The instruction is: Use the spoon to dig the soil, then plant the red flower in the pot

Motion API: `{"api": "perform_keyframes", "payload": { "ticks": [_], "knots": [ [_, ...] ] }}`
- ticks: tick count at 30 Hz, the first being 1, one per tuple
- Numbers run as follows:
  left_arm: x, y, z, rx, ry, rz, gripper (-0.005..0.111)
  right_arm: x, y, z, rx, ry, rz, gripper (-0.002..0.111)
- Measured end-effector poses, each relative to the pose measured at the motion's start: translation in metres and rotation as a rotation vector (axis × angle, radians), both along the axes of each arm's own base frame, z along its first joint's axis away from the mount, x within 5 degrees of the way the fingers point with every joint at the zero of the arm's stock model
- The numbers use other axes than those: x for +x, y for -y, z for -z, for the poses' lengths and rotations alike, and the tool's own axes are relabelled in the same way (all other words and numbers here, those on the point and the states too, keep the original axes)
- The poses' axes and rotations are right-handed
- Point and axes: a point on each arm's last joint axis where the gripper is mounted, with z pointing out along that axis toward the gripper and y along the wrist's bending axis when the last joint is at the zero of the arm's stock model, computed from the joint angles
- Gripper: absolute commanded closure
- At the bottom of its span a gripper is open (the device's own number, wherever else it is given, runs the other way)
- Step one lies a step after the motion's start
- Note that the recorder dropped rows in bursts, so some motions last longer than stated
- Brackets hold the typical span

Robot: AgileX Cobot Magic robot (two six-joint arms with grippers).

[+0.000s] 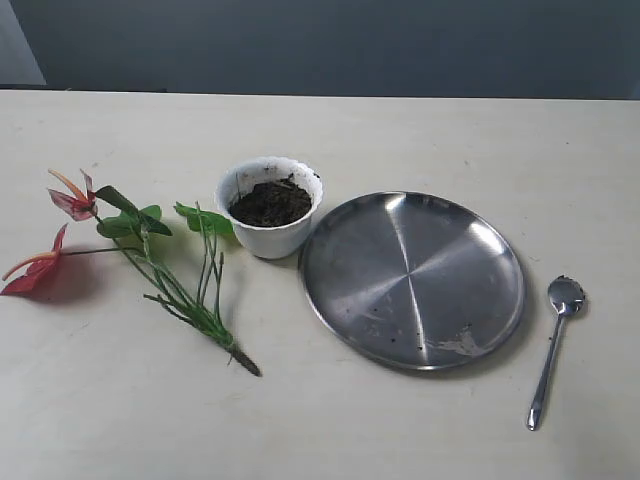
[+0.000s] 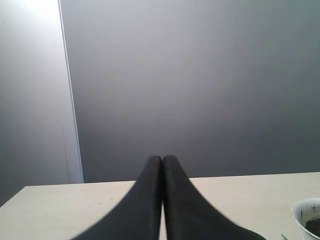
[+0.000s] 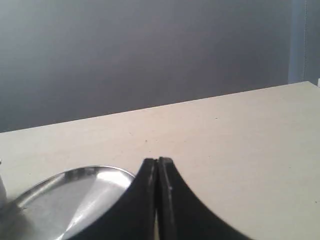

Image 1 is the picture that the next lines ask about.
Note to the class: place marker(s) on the artificial red anthurium plant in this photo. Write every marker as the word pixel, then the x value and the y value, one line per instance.
pixel 131 230

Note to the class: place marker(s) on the small stainless steel spoon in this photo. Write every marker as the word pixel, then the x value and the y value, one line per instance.
pixel 566 297

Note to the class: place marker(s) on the white plastic flower pot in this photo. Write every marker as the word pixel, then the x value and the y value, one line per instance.
pixel 269 242

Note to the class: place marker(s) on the round stainless steel plate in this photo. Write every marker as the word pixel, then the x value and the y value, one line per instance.
pixel 413 281

